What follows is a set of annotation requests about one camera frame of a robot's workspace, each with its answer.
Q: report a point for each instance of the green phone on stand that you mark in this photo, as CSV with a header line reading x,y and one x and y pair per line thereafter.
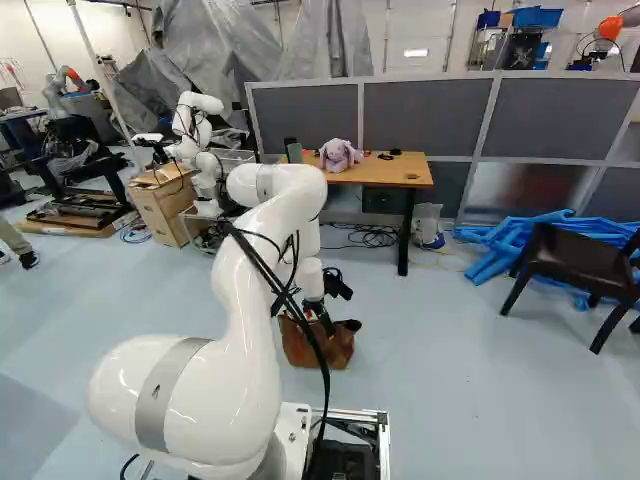
x,y
294,151

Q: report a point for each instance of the person's legs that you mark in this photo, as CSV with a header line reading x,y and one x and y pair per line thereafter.
x,y
17,240

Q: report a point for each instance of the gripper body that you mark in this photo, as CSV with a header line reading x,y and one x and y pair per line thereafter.
x,y
315,305

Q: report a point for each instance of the grey office partition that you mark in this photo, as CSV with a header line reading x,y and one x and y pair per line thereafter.
x,y
425,115

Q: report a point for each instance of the purple plush toy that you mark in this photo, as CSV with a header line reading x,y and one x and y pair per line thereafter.
x,y
339,154

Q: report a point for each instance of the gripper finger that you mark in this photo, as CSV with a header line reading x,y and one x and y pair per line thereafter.
x,y
328,325

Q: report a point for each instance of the dark brown wooden chair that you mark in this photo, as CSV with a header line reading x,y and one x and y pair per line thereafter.
x,y
575,260

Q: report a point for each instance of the wooden table with black legs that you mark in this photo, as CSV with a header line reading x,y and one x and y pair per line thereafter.
x,y
380,172

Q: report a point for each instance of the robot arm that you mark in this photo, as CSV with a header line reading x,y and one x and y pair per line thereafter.
x,y
250,280

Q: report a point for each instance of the white robot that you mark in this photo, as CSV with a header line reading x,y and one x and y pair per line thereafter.
x,y
192,145

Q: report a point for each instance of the light wooden drawer cabinet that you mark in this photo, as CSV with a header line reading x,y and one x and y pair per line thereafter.
x,y
160,205

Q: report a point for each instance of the brown leather bag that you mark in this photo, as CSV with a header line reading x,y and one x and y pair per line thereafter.
x,y
340,350

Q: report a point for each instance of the white and blue plastic bag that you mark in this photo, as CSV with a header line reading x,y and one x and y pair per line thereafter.
x,y
430,225

